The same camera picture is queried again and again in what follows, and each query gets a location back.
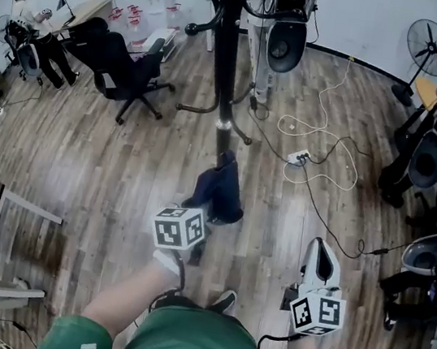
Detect grey office chair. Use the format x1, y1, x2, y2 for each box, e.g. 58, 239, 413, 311
0, 18, 54, 87

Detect white power strip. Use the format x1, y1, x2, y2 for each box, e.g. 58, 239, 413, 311
285, 147, 313, 170

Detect long white cable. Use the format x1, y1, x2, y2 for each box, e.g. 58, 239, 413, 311
268, 47, 378, 196

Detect white robot with black head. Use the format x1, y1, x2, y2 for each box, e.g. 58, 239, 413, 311
228, 0, 318, 110

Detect long black floor cable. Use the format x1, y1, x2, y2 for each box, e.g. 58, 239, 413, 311
227, 96, 431, 269

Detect black office chair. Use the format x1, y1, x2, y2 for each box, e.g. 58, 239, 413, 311
52, 12, 186, 134

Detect person's left forearm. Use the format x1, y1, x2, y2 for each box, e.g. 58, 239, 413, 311
77, 238, 184, 349

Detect person's green shirt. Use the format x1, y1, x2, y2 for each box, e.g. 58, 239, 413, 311
36, 281, 304, 349

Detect black coat rack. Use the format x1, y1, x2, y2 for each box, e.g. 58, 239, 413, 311
89, 0, 318, 174

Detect person's black shoe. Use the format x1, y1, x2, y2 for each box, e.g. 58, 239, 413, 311
206, 286, 240, 317

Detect wooden desk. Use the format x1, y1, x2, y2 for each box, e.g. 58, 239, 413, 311
50, 0, 118, 49

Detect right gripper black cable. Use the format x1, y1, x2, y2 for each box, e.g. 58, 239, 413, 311
256, 326, 303, 349

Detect white boxes with red print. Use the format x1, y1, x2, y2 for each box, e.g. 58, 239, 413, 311
104, 0, 186, 66

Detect black standing fan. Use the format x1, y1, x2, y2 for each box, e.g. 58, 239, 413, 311
388, 15, 437, 113

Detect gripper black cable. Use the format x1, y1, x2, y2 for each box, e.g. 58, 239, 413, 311
256, 326, 303, 349
132, 244, 192, 335

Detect dark navy cap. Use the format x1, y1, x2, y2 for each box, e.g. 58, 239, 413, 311
179, 143, 254, 228

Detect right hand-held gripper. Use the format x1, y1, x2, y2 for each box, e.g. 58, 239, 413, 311
285, 234, 357, 341

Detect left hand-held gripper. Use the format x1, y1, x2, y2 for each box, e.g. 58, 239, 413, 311
149, 200, 211, 256

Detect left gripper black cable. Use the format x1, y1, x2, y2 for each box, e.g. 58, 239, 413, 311
132, 244, 192, 335

